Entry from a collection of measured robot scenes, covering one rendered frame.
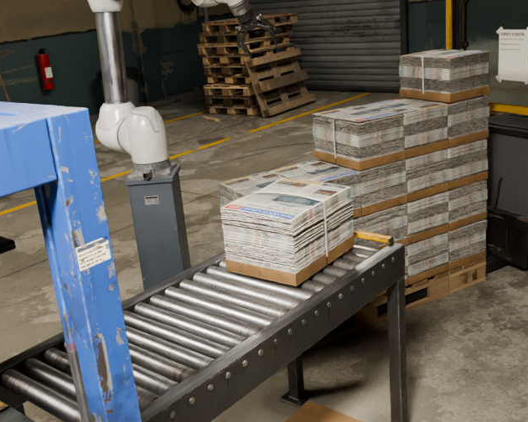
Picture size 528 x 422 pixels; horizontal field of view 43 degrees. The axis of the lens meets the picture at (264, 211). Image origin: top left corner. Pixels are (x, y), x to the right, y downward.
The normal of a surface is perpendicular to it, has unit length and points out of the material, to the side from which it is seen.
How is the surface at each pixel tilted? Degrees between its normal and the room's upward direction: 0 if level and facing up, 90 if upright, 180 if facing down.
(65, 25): 90
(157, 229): 90
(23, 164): 90
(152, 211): 90
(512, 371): 0
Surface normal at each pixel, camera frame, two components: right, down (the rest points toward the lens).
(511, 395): -0.09, -0.94
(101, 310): 0.77, 0.14
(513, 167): -0.86, 0.23
